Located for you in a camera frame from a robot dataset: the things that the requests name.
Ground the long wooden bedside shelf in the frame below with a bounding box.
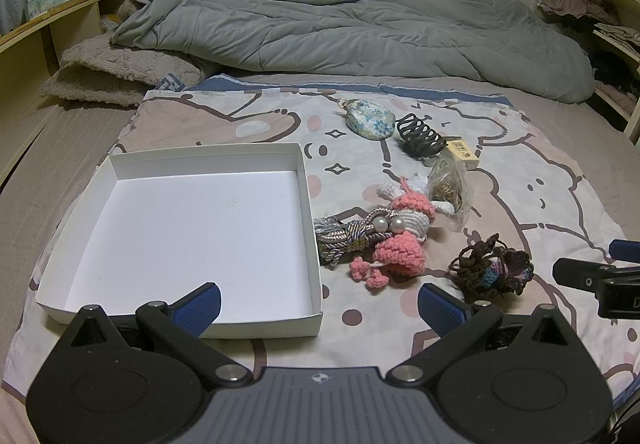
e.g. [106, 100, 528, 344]
[0, 0, 138, 185]

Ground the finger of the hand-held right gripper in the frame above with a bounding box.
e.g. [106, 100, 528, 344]
[608, 239, 640, 264]
[552, 257, 640, 292]

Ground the dark clothes pile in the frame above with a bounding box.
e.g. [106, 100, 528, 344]
[587, 49, 640, 85]

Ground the grey duvet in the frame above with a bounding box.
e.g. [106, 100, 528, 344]
[109, 0, 597, 104]

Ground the yellow tissue pack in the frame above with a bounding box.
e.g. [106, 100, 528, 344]
[442, 138, 482, 171]

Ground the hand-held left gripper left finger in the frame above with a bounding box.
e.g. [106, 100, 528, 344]
[62, 282, 255, 390]

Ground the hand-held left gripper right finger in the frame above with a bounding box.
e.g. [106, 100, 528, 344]
[386, 283, 577, 389]

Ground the white crochet doll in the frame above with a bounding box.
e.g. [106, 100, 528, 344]
[376, 175, 457, 216]

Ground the blue floral pouch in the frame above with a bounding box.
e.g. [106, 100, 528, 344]
[339, 98, 397, 141]

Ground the plastic bag of gold rings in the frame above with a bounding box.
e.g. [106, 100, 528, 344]
[427, 155, 473, 230]

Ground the beige folded garment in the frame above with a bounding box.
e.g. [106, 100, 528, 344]
[594, 21, 640, 46]

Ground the grey rope knot with pearls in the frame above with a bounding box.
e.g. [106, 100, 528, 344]
[314, 206, 407, 269]

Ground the brown crochet pouch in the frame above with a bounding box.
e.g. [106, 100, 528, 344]
[448, 233, 535, 302]

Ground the pink crochet doll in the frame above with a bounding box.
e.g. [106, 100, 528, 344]
[349, 191, 437, 290]

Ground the beige fleece blanket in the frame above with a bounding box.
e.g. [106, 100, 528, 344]
[40, 31, 216, 107]

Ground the black hair claw clip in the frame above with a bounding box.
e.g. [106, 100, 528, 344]
[396, 113, 447, 159]

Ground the cartoon printed blanket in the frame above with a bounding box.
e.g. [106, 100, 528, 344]
[0, 73, 640, 425]

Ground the white cardboard box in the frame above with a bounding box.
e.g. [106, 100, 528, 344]
[34, 142, 325, 340]

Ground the pink garment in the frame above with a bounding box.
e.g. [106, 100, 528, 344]
[542, 0, 621, 25]

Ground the beige bed sheet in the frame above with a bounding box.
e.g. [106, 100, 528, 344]
[0, 69, 640, 444]

